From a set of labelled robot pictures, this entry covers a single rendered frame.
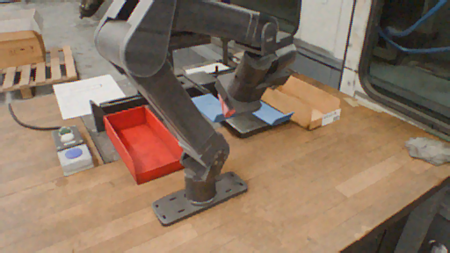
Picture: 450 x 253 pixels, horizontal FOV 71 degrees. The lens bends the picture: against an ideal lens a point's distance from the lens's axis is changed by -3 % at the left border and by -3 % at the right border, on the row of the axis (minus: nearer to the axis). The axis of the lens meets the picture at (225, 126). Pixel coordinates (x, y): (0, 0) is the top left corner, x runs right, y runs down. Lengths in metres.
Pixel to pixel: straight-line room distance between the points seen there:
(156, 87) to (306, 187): 0.42
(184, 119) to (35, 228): 0.37
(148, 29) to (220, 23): 0.14
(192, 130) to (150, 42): 0.18
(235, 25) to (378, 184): 0.48
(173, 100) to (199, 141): 0.10
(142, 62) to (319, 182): 0.49
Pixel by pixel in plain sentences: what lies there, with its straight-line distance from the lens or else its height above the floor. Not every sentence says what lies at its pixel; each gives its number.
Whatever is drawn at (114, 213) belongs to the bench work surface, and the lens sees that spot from 0.71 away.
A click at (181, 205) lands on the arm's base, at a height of 0.91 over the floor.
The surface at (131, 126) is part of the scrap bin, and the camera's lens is 0.96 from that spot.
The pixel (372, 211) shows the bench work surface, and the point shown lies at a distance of 0.74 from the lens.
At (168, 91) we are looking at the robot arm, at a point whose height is 1.18.
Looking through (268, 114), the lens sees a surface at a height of 0.92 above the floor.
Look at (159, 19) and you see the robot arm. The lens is 0.44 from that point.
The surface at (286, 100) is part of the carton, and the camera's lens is 0.98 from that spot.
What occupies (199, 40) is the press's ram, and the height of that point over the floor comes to 1.12.
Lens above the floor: 1.38
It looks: 31 degrees down
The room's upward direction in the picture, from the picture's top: straight up
